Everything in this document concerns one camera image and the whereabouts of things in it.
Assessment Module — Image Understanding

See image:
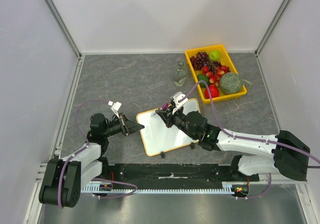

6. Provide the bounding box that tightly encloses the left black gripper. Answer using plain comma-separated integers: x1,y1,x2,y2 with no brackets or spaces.
102,113,144,137

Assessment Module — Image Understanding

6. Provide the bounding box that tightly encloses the yellow framed whiteboard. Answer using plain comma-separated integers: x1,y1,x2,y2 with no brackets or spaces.
136,109,198,157

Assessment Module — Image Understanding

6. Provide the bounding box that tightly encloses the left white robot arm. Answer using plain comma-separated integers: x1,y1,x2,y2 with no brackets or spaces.
38,113,145,208

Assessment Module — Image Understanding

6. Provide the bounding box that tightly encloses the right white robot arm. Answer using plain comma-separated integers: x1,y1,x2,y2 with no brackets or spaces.
155,107,310,181

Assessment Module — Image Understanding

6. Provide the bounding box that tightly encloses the clear glass bottle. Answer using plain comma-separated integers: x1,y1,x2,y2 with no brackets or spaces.
174,62,186,86

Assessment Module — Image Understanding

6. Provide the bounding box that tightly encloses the green avocado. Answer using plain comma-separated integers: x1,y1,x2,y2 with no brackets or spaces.
197,74,210,88

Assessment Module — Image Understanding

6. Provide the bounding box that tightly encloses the red apple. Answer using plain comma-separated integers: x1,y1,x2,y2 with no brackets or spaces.
204,86,219,99

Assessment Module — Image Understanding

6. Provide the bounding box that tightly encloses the red cherry bunch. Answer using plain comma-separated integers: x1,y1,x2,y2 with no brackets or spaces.
201,61,230,87

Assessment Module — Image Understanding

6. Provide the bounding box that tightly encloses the purple grape bunch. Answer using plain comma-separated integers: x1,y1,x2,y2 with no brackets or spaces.
190,51,210,70

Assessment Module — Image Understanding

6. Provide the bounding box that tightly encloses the green netted melon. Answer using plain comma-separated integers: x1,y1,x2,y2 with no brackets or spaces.
219,72,243,95

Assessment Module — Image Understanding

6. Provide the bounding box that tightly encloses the green apple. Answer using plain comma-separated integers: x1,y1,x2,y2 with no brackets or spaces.
208,50,221,61

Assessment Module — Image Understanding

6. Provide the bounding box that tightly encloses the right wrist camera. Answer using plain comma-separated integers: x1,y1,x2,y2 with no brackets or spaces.
171,91,188,114

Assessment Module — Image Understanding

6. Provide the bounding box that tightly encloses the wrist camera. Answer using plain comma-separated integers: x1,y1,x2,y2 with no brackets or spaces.
171,91,188,114
108,101,122,118

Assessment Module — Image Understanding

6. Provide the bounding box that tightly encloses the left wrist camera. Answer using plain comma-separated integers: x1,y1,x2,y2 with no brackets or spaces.
108,101,122,118

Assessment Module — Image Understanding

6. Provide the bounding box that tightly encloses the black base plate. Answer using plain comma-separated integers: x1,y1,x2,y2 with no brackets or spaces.
98,164,260,183

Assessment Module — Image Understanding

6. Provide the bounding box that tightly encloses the white slotted cable duct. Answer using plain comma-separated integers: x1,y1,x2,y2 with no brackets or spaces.
81,182,248,196

